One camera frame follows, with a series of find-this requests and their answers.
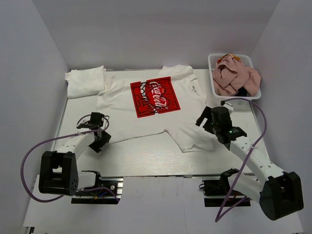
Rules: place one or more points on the white red-print t-shirt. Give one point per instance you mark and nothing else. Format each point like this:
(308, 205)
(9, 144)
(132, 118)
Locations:
(171, 102)

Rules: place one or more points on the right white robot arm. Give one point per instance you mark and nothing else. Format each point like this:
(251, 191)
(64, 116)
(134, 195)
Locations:
(278, 192)

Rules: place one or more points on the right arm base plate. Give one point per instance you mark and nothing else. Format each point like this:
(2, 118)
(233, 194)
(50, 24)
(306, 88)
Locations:
(214, 194)

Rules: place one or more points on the blue t-shirt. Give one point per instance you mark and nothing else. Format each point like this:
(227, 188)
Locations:
(242, 92)

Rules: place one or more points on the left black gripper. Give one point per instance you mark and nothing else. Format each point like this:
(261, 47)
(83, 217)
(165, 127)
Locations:
(96, 146)

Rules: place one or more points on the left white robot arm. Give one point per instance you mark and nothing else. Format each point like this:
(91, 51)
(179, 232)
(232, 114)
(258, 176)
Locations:
(59, 174)

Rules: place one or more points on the white plastic basket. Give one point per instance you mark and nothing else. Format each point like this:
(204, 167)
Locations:
(212, 58)

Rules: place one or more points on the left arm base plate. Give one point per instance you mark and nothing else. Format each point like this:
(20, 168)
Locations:
(106, 191)

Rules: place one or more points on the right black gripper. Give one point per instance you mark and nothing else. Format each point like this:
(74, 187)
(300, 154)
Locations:
(207, 113)

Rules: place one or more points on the folded white t-shirt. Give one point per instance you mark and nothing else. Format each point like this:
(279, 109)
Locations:
(82, 83)

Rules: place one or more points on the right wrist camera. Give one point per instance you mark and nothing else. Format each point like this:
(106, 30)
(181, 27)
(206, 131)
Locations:
(227, 105)

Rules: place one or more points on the pink t-shirt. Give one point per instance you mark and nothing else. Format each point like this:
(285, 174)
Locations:
(230, 74)

